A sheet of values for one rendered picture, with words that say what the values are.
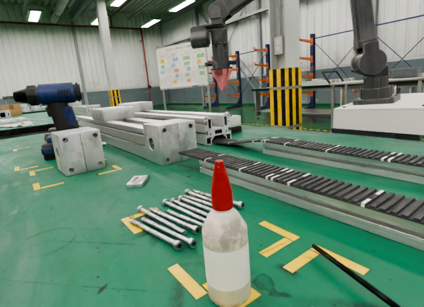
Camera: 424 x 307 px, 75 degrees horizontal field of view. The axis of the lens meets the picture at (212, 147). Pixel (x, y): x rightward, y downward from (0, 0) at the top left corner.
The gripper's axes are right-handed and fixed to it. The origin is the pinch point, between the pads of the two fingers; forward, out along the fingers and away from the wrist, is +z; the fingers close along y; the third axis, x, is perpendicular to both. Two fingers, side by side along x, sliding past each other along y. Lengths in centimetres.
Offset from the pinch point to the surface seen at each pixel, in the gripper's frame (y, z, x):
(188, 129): 28.7, 8.6, 21.0
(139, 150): 36.5, 14.3, 7.3
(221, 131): 11.1, 12.9, 11.8
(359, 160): 15, 14, 55
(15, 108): 53, 10, -368
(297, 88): -266, 12, -163
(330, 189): 32, 13, 60
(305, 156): 14.5, 14.8, 44.1
